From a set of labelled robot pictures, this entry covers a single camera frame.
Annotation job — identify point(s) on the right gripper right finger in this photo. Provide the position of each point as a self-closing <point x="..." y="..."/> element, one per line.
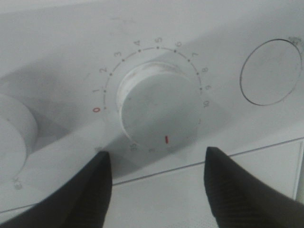
<point x="238" y="199"/>

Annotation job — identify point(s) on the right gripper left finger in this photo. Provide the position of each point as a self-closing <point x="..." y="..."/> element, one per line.
<point x="80" y="203"/>

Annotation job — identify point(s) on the white microwave door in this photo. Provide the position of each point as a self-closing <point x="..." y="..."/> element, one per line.
<point x="177" y="199"/>

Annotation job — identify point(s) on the white timer knob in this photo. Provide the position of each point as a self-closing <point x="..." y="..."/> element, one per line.
<point x="158" y="105"/>

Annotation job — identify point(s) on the round white door button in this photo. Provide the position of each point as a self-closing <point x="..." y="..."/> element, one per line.
<point x="270" y="72"/>

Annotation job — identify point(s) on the upper white power knob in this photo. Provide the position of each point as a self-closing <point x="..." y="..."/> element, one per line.
<point x="18" y="133"/>

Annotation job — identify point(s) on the white microwave oven body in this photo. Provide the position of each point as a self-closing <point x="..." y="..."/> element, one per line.
<point x="64" y="60"/>

